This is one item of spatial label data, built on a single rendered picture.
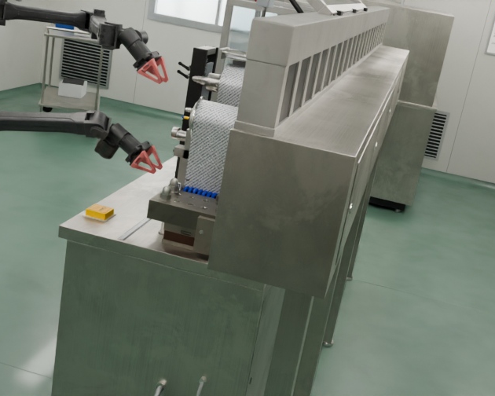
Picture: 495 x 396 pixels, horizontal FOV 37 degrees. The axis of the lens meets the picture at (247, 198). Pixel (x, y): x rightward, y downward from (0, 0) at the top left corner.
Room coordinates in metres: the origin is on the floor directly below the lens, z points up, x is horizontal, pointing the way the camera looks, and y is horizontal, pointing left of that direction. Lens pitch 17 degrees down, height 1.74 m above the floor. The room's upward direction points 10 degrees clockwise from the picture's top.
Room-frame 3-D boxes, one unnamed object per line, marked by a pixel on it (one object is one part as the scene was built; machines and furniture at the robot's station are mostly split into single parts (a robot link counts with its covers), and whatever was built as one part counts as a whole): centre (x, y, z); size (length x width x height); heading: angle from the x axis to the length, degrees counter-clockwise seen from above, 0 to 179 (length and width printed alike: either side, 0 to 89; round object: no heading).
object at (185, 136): (2.39, 0.24, 1.05); 0.06 x 0.05 x 0.31; 79
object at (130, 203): (3.26, -0.01, 0.88); 2.52 x 0.66 x 0.04; 169
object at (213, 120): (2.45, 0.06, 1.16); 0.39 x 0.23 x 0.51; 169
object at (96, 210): (2.23, 0.46, 0.91); 0.07 x 0.07 x 0.02; 79
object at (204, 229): (2.04, 0.08, 0.96); 0.10 x 0.03 x 0.11; 79
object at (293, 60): (2.91, -0.28, 1.55); 3.08 x 0.08 x 0.23; 169
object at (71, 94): (6.92, 1.84, 0.51); 0.91 x 0.58 x 1.02; 13
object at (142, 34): (2.45, 0.49, 1.45); 0.12 x 0.12 x 0.09; 79
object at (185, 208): (2.14, 0.08, 1.00); 0.40 x 0.16 x 0.06; 79
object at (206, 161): (2.26, 0.09, 1.12); 0.23 x 0.01 x 0.18; 79
